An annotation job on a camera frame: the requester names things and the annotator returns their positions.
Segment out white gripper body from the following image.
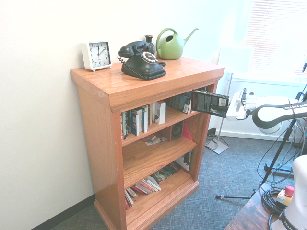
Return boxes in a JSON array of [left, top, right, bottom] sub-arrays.
[[226, 93, 250, 122]]

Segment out thick paperback book dark cover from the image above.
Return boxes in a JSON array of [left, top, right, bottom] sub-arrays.
[[191, 89, 230, 118]]

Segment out blue cover paperback book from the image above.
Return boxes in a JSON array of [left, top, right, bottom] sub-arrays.
[[166, 95, 190, 112], [182, 95, 192, 114]]

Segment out white floor lamp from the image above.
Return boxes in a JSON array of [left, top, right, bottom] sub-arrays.
[[205, 46, 254, 155]]

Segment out red folder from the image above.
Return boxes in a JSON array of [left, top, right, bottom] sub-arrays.
[[183, 121, 193, 142]]

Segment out small wooden box speaker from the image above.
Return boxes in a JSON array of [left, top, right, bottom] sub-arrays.
[[171, 122, 184, 139]]

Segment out white window blinds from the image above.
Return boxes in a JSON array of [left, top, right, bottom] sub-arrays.
[[243, 0, 307, 81]]

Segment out cream-paged paperback book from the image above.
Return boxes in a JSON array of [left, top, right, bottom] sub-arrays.
[[146, 103, 154, 126]]

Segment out green plastic watering can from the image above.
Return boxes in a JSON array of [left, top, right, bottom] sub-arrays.
[[155, 28, 199, 60]]

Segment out dark green cover book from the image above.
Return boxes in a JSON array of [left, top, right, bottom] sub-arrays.
[[150, 164, 182, 184]]

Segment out yellow red emergency stop button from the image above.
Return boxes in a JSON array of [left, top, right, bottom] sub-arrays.
[[277, 185, 295, 207]]

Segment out black rotary telephone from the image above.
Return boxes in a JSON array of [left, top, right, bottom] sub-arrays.
[[117, 41, 167, 81]]

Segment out dark wooden table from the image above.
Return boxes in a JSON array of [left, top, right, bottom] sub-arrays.
[[224, 189, 292, 230]]

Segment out white book with red marks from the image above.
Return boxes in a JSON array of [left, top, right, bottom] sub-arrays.
[[146, 176, 162, 192]]

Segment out black glossy vase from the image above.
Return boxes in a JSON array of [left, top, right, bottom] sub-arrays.
[[144, 34, 154, 52]]

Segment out white cover paperback book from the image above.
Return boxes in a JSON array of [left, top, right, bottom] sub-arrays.
[[140, 179, 156, 194]]

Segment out wooden bookshelf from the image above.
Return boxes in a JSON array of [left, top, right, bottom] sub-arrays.
[[70, 56, 225, 230]]

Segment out white square alarm clock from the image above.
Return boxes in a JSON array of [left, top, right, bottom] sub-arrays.
[[81, 40, 113, 72]]

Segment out black floor cable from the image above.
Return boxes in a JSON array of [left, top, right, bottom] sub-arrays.
[[206, 128, 218, 144]]

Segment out black camera tripod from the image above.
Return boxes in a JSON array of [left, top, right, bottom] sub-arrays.
[[215, 55, 307, 200]]

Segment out coiled black cable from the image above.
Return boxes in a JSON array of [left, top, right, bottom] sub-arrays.
[[260, 186, 288, 215]]

